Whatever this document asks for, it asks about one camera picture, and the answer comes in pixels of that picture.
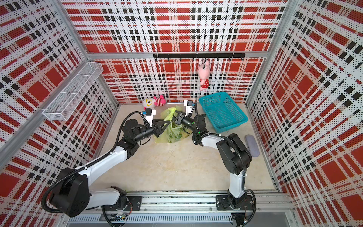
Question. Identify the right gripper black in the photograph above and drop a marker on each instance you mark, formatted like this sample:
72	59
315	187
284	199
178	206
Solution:
180	117

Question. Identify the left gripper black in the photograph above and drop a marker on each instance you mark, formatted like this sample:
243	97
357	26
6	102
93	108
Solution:
156	126

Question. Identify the yellow-green plastic bag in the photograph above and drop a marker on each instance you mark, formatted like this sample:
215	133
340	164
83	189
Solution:
174	133

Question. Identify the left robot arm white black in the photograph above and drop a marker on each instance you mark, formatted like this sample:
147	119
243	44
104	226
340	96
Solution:
70	194

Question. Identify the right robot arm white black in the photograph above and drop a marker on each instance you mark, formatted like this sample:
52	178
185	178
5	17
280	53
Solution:
233	152

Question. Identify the pink striped plush toy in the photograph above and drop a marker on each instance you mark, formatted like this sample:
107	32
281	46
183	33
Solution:
154	102

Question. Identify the teal plastic basket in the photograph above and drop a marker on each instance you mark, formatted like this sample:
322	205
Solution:
223	113

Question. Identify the pink hanging plush toy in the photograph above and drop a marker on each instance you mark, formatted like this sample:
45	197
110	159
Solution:
204	74

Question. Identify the grey oval object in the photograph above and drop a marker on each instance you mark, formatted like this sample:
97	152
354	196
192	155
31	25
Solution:
252	146

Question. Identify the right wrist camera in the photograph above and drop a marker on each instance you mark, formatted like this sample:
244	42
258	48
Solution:
189	107

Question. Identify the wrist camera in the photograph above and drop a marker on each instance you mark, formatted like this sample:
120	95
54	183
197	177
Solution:
149	114
189	107

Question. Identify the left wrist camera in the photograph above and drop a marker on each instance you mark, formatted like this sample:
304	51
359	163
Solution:
149	114

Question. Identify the black hook rail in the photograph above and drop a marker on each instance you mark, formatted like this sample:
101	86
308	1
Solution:
199	55

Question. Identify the aluminium mounting rail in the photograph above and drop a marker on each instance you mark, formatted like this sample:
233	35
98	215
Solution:
206	202

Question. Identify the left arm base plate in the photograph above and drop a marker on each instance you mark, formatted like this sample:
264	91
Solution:
130	203

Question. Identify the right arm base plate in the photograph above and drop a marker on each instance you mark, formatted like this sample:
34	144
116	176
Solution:
229	203

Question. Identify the white wire mesh shelf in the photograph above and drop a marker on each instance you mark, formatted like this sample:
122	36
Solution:
63	106

